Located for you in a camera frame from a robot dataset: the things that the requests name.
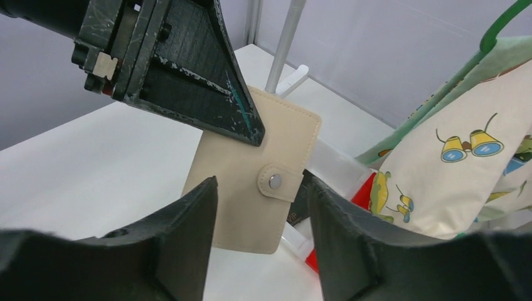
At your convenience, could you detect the black card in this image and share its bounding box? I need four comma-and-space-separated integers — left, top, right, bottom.
287, 169, 314, 226

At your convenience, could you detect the red plastic bin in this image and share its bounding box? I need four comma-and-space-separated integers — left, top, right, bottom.
305, 172, 376, 273

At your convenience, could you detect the yellow patterned garment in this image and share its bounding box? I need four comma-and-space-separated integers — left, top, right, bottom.
358, 59, 531, 239

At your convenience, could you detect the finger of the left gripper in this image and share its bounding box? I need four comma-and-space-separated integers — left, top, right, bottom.
122, 1, 265, 147

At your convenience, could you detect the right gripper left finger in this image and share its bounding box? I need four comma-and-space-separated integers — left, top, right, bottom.
1, 177, 218, 300

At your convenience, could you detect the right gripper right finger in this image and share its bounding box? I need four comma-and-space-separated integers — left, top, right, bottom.
307, 177, 531, 300

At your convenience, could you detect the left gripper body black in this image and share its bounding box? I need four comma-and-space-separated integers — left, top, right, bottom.
1, 1, 170, 102

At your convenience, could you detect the beige card holder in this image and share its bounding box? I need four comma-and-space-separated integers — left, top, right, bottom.
183, 87, 321, 254

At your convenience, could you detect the left metal rack pole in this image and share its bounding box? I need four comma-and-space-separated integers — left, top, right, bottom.
265, 0, 307, 95

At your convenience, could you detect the green clothes hanger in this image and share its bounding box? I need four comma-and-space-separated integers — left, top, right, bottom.
405, 1, 531, 127

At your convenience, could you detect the left white rack foot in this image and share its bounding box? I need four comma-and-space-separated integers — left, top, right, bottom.
274, 65, 309, 98

